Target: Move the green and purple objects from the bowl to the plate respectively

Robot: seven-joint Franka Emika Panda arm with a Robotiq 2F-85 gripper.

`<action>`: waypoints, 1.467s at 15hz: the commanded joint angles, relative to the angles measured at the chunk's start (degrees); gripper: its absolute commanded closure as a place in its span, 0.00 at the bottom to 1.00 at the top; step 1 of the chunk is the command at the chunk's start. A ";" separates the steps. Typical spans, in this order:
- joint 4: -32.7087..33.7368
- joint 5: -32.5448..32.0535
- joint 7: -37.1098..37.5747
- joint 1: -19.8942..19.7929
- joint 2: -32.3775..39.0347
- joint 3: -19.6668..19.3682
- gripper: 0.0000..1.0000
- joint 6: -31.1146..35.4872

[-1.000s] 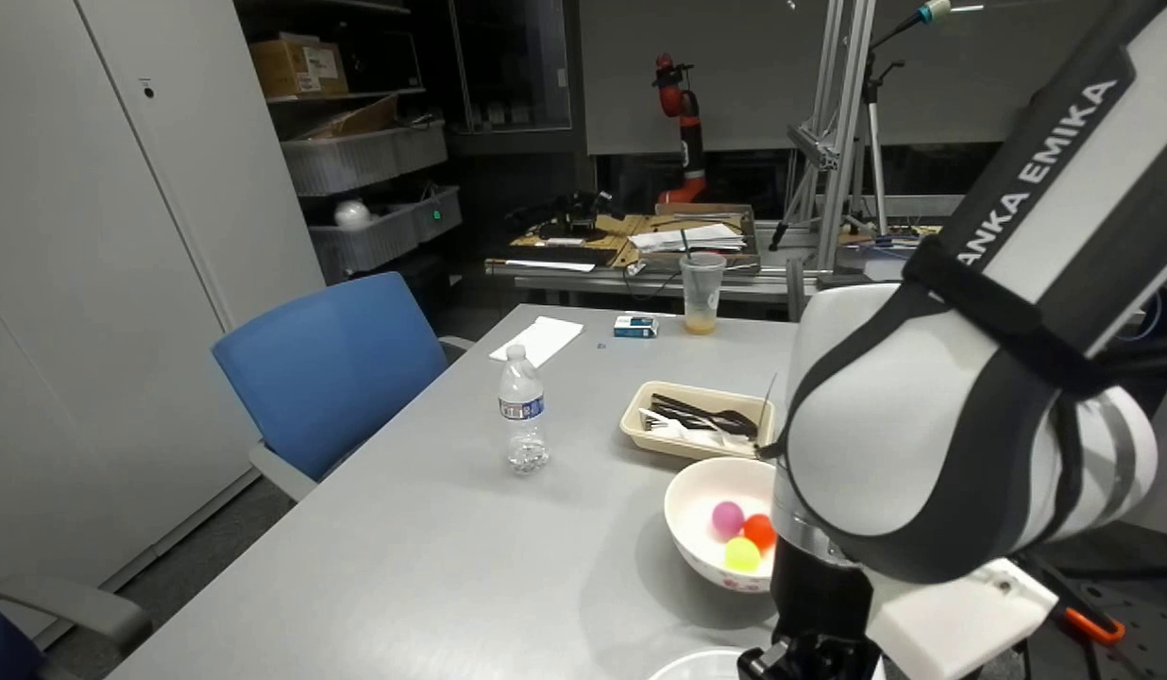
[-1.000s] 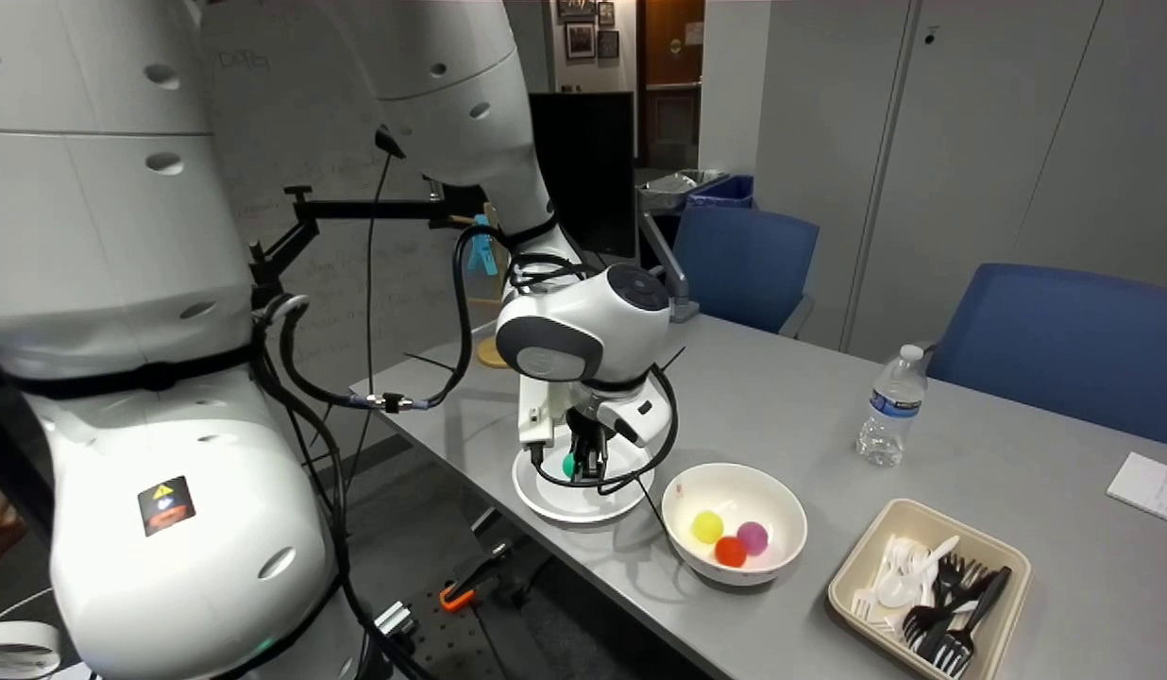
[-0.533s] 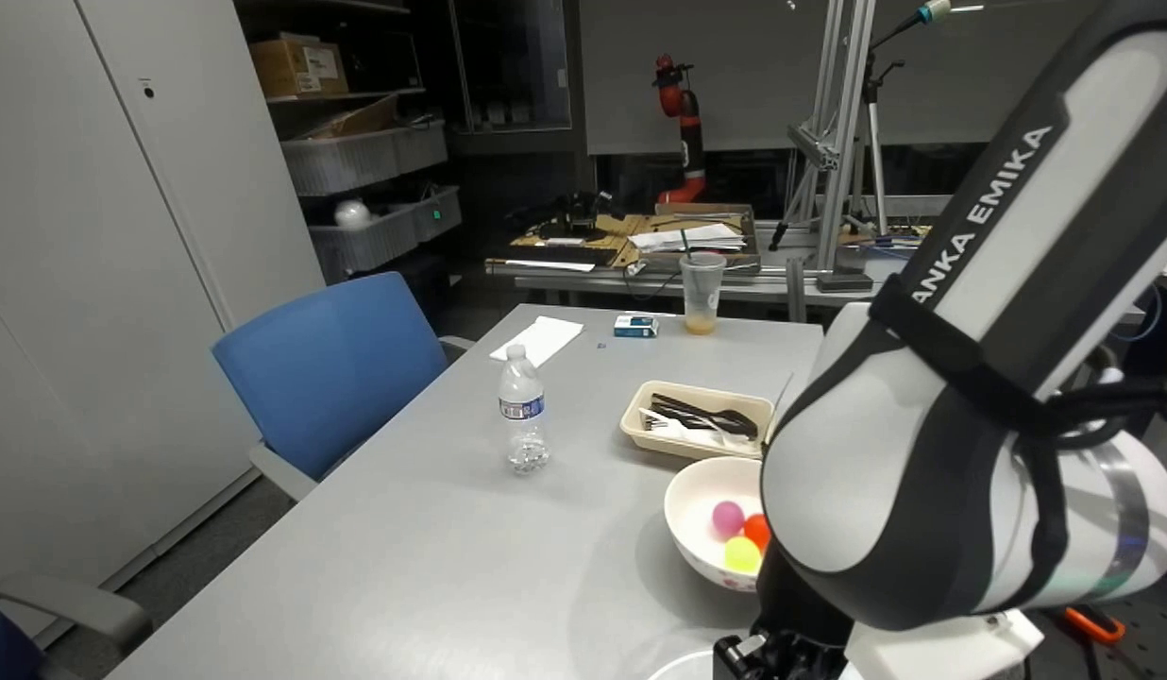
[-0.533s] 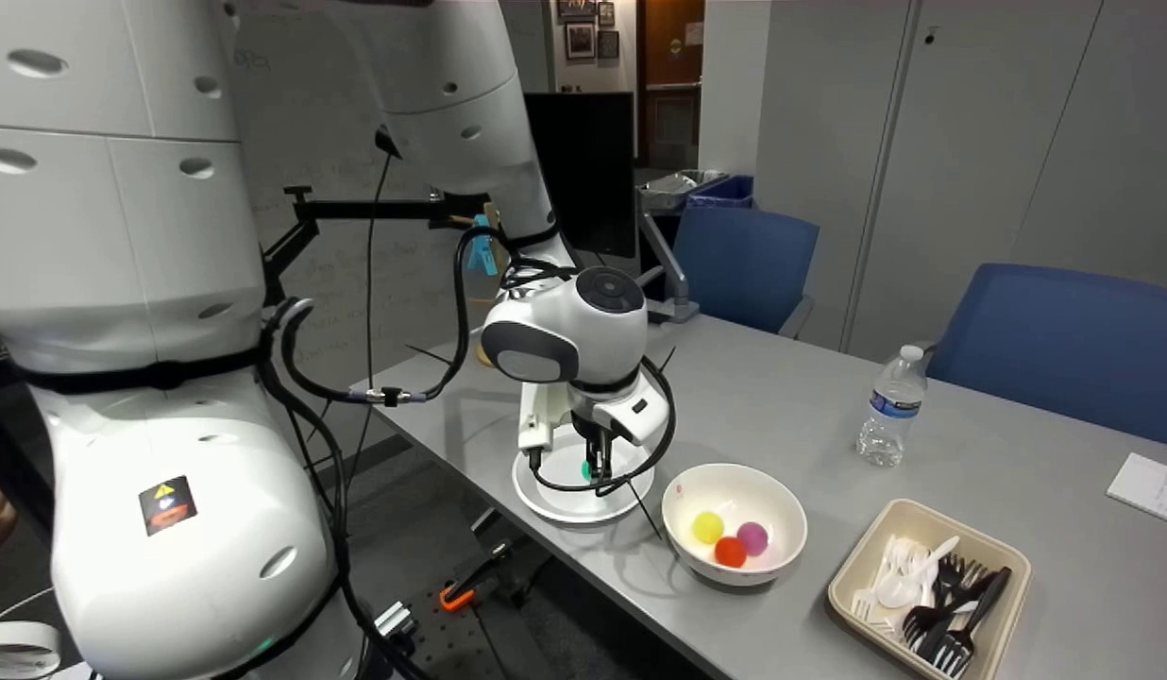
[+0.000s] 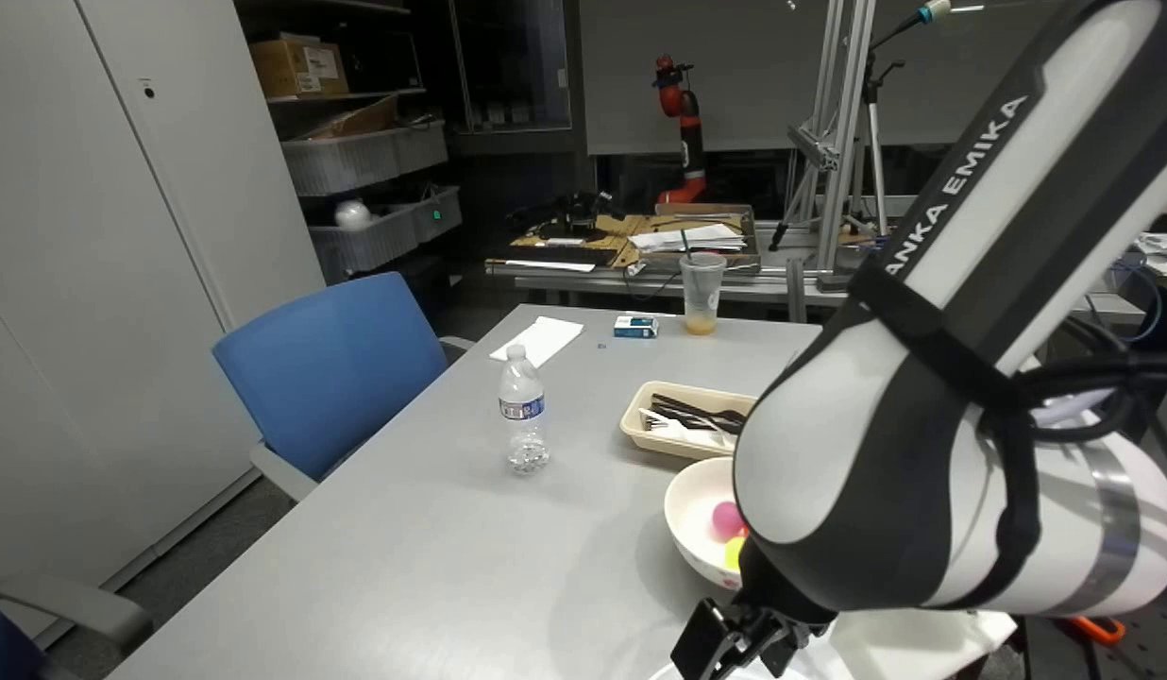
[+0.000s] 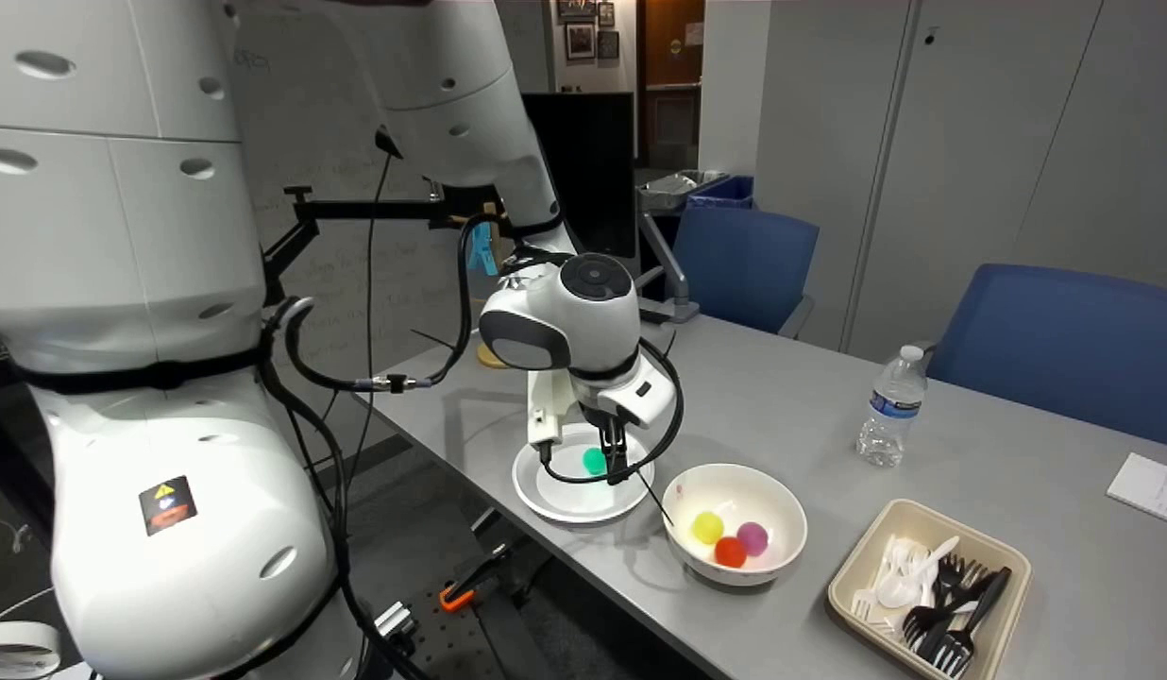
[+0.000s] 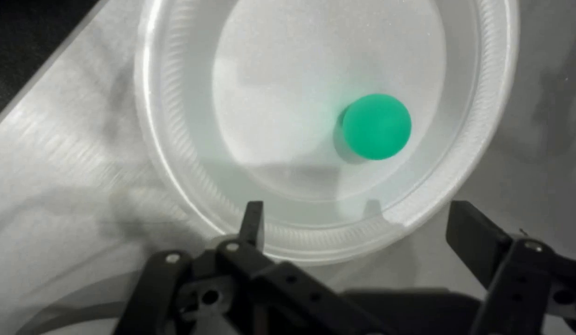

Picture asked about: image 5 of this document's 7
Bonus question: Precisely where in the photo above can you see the black plastic cutlery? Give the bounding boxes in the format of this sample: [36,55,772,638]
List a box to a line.
[646,389,752,446]

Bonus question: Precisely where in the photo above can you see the white round object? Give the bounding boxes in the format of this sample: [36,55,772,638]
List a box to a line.
[332,195,379,234]

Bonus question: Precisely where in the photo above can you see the grey storage bin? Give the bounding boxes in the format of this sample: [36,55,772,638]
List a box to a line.
[306,184,465,282]
[280,113,455,205]

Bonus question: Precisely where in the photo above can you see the black tripod with orange clamp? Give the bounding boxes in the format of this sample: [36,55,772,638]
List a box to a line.
[1021,613,1131,680]

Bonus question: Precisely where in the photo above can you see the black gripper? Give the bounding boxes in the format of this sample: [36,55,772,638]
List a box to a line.
[668,598,824,680]

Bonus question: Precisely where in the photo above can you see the small blue box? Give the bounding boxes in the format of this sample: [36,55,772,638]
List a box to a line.
[607,308,660,344]

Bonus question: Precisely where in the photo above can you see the white ceramic bowl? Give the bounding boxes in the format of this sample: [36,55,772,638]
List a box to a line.
[660,454,757,598]

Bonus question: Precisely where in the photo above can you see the white paper sheet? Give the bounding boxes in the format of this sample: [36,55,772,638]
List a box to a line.
[488,313,588,371]

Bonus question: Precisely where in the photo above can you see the cardboard box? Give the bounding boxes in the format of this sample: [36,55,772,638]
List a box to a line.
[248,30,352,106]

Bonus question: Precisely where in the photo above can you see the white metal cabinet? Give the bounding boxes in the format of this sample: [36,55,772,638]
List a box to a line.
[0,0,328,598]

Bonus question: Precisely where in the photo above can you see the clear plastic water bottle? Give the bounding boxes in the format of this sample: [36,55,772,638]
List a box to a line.
[496,340,556,481]

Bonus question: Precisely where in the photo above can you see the clear plastic cup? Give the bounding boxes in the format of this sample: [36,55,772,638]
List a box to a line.
[676,248,728,340]

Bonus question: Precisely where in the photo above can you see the blue office chair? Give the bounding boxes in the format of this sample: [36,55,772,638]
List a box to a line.
[207,267,478,507]

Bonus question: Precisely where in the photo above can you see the thin stand with green tip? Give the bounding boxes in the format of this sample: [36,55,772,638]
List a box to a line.
[860,0,989,244]

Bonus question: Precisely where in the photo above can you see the aluminium frame stand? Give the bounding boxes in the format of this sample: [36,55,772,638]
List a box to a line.
[782,0,884,313]

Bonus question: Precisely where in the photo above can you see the grey cluttered work table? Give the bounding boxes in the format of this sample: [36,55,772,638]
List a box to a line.
[484,199,869,313]

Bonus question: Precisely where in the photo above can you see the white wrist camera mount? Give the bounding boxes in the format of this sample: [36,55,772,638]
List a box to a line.
[802,606,1029,680]

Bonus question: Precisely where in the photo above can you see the blue chair with grey armrest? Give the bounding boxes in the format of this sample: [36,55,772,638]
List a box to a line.
[0,579,155,680]

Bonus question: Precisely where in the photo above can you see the white papers stack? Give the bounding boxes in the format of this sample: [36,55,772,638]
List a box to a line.
[627,220,748,257]

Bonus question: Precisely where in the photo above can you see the beige rectangular tray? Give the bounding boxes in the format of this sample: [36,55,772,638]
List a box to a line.
[617,378,762,463]

